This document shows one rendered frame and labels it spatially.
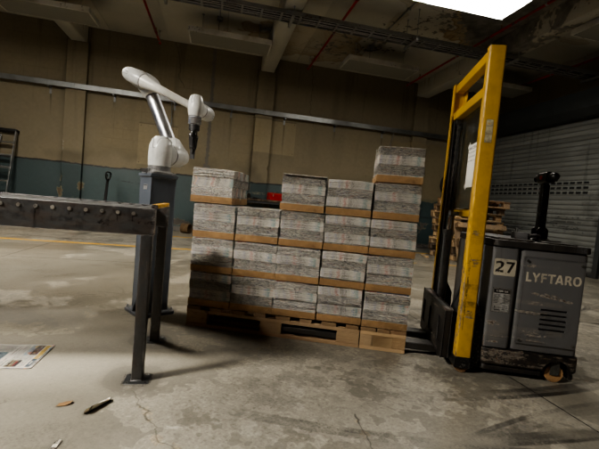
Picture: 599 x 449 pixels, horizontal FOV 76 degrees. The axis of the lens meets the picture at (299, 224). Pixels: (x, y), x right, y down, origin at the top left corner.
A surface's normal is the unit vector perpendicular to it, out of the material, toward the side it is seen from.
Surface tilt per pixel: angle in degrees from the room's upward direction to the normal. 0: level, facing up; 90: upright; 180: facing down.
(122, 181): 90
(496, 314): 90
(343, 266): 90
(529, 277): 90
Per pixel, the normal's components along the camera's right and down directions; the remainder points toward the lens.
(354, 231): -0.12, 0.04
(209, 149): 0.21, 0.07
